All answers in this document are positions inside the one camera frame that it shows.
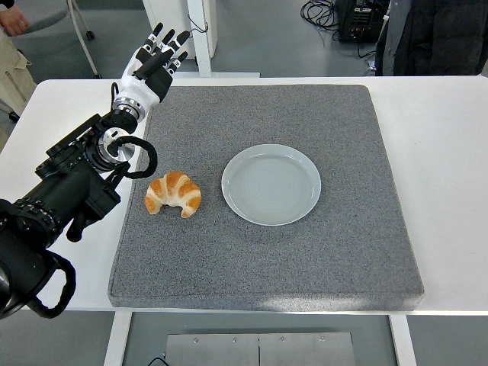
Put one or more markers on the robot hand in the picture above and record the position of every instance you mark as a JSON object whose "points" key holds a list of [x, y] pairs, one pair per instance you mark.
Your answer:
{"points": [[141, 87]]}

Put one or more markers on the golden croissant bread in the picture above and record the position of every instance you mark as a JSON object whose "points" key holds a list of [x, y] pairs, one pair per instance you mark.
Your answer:
{"points": [[175, 187]]}

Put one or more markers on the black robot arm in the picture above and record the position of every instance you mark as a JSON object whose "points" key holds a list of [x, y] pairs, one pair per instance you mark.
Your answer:
{"points": [[68, 183]]}

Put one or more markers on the grey round plate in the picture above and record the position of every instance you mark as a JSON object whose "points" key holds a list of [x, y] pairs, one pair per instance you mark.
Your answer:
{"points": [[270, 183]]}

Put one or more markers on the grey metal plate with screws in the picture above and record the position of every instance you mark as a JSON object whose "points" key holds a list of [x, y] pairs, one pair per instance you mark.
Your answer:
{"points": [[259, 348]]}

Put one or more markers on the grey speckled mat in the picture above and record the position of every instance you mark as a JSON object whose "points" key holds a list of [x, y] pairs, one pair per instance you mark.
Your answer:
{"points": [[267, 259]]}

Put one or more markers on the black equipment box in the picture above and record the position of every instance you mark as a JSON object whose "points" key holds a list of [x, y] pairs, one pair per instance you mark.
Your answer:
{"points": [[350, 23]]}

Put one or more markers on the white table leg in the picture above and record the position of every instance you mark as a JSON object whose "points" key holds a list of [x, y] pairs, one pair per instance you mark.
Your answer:
{"points": [[403, 343], [116, 339]]}

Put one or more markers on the person in dark coat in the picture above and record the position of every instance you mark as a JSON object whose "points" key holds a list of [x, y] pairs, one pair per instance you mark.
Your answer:
{"points": [[438, 38]]}

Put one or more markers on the white post with base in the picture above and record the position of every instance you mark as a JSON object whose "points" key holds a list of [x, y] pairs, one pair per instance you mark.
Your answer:
{"points": [[202, 49]]}

